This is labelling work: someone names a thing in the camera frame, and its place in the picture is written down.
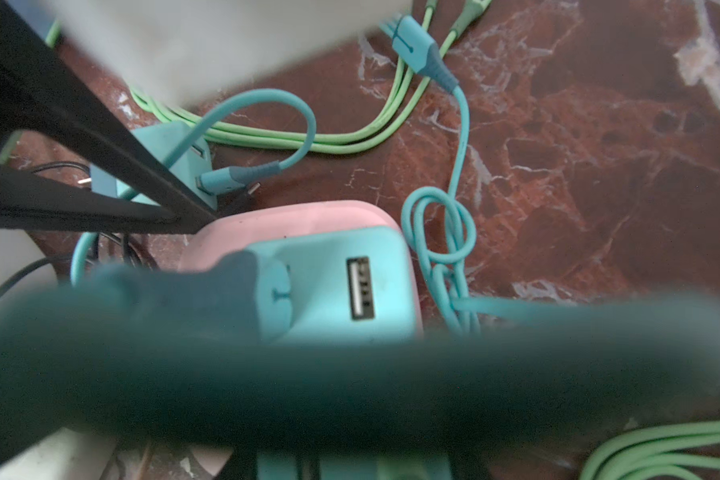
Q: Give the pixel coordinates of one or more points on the pink power strip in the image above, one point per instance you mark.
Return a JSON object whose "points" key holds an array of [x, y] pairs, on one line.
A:
{"points": [[350, 271]]}

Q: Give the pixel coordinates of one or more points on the white charger adapter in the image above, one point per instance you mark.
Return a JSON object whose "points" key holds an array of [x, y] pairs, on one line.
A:
{"points": [[184, 52]]}

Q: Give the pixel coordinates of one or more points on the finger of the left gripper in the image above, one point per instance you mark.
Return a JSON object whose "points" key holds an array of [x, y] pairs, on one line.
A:
{"points": [[32, 202], [39, 93]]}

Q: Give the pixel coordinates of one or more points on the teal plugs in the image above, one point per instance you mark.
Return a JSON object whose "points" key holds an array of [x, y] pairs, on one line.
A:
{"points": [[186, 300]]}

